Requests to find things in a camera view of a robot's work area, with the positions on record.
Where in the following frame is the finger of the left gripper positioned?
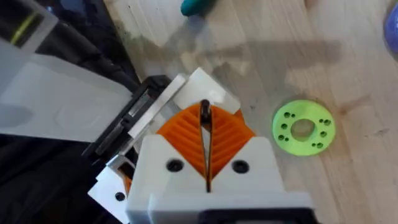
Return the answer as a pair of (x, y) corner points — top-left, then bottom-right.
(88, 155), (137, 224)
(172, 67), (246, 122)

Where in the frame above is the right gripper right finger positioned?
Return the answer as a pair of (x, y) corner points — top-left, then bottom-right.
(208, 105), (285, 194)

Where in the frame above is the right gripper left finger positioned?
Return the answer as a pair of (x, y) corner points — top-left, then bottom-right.
(126, 102), (209, 224)

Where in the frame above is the black screw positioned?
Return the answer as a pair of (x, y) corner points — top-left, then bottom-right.
(198, 99), (214, 132)

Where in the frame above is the green vegetable toy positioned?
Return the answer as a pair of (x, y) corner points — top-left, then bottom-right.
(180, 0), (218, 17)

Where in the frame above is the green disc with holes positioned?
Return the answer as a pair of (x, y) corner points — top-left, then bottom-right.
(272, 98), (337, 157)

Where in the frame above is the tan tub of toys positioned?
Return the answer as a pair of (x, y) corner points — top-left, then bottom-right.
(382, 1), (398, 62)

